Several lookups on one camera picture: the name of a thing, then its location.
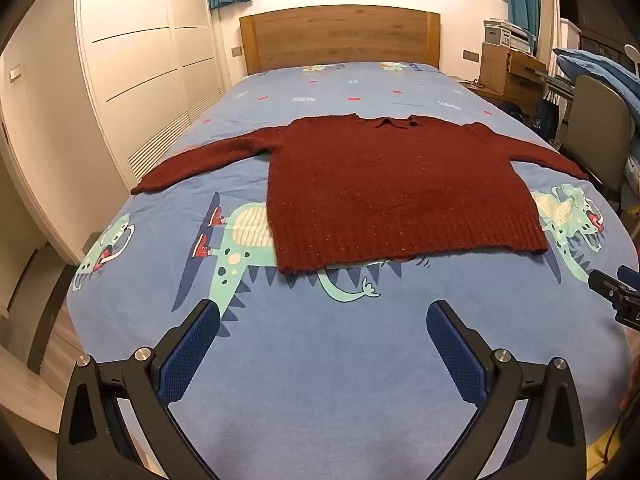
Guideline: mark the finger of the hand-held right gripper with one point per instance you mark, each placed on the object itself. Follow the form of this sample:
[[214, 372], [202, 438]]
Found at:
[[629, 276], [602, 284]]

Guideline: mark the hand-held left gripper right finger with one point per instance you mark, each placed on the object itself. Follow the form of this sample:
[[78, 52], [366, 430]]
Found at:
[[455, 355]]

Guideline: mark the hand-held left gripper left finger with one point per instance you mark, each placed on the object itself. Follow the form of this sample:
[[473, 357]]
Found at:
[[192, 355]]

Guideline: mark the dark red knitted sweater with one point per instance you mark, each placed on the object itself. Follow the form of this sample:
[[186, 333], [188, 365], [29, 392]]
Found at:
[[375, 185]]

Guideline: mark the person's right hand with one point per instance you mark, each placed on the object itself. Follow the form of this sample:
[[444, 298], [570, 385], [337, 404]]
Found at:
[[631, 385]]

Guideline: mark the blue dinosaur print bed sheet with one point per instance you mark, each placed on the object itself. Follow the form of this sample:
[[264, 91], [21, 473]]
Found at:
[[320, 360]]

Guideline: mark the grey chair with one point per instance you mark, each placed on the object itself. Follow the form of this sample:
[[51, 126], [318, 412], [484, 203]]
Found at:
[[597, 115]]

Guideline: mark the dark bag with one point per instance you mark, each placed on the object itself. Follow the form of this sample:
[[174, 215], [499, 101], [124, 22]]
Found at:
[[545, 117]]

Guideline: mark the blue pillow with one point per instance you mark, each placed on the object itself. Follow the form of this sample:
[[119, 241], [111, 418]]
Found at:
[[590, 65]]

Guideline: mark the wooden nightstand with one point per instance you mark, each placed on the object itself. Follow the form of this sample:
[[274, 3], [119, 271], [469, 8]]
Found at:
[[510, 75]]

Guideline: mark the white printer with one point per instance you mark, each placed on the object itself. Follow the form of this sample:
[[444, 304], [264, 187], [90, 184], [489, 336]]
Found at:
[[500, 35]]

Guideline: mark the white wardrobe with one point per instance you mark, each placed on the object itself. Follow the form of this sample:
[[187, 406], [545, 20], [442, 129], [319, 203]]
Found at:
[[150, 60]]

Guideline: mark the wooden headboard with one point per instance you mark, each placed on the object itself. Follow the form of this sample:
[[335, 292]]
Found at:
[[340, 35]]

